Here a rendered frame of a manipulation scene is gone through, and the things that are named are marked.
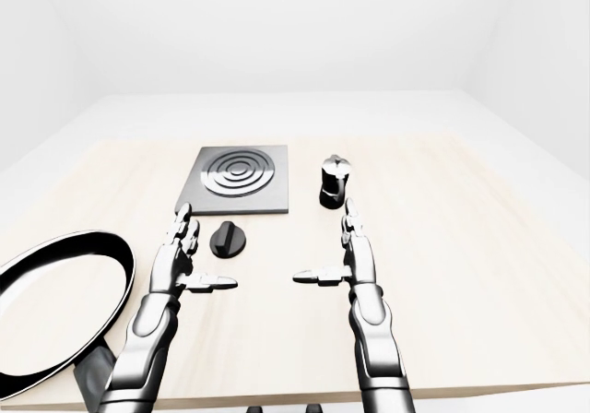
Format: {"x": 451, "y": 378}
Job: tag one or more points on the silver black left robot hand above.
{"x": 168, "y": 261}

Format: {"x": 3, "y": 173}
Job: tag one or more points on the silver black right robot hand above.
{"x": 362, "y": 258}

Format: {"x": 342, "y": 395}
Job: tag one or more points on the round black stove knob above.
{"x": 227, "y": 239}

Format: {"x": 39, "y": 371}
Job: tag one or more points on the flat dark stove plate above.
{"x": 239, "y": 180}

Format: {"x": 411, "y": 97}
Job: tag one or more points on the black frying pan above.
{"x": 99, "y": 251}

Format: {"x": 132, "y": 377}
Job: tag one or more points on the black silver moka pot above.
{"x": 333, "y": 181}

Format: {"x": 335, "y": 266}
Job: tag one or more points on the small dark shape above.
{"x": 254, "y": 409}
{"x": 314, "y": 408}

